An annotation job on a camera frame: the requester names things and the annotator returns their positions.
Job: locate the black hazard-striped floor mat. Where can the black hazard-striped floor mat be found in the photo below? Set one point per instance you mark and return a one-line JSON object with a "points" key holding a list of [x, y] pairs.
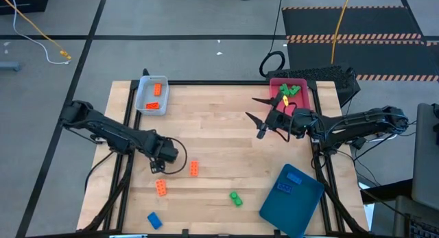
{"points": [[377, 59], [350, 22]]}

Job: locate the blue building block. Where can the blue building block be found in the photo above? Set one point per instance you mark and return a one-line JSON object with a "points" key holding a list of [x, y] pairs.
{"points": [[154, 220], [294, 178], [284, 187]]}

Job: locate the black desk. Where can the black desk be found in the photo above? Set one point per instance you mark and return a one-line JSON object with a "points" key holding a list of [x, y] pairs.
{"points": [[387, 193]]}

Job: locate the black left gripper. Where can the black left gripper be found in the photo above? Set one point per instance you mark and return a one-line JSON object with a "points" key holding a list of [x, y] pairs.
{"points": [[169, 151]]}

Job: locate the grey translucent plastic bin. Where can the grey translucent plastic bin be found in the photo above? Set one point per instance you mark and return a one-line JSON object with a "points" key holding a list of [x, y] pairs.
{"points": [[142, 94]]}

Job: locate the pink translucent plastic bin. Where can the pink translucent plastic bin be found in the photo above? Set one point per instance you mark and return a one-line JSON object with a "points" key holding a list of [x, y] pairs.
{"points": [[302, 97]]}

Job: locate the orange building block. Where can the orange building block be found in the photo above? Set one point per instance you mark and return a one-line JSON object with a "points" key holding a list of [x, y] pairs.
{"points": [[160, 187], [152, 106], [157, 89], [194, 168]]}

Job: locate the grey laptop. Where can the grey laptop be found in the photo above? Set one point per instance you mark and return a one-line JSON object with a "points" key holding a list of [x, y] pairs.
{"points": [[425, 155]]}

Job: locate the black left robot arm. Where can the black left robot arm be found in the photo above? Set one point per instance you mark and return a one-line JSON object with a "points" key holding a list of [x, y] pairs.
{"points": [[109, 130]]}

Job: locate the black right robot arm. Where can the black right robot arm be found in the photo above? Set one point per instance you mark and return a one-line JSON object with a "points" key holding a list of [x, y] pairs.
{"points": [[363, 123]]}

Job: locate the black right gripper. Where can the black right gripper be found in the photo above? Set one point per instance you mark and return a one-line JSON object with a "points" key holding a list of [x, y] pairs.
{"points": [[284, 119]]}

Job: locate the yellow tape tag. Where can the yellow tape tag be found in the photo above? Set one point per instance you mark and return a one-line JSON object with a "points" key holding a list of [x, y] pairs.
{"points": [[285, 100]]}

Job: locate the black keyboard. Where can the black keyboard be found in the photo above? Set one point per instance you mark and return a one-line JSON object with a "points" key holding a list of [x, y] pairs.
{"points": [[423, 229]]}

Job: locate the blue plastic tray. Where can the blue plastic tray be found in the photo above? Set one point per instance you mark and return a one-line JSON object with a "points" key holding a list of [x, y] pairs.
{"points": [[291, 210]]}

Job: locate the grey metal foot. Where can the grey metal foot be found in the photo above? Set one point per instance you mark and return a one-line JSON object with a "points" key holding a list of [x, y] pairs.
{"points": [[8, 66]]}

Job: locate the black box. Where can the black box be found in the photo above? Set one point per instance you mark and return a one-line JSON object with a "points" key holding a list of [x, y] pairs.
{"points": [[24, 1]]}

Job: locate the green building block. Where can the green building block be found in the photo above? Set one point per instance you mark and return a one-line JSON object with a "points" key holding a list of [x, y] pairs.
{"points": [[291, 93], [236, 199], [283, 88], [295, 89]]}

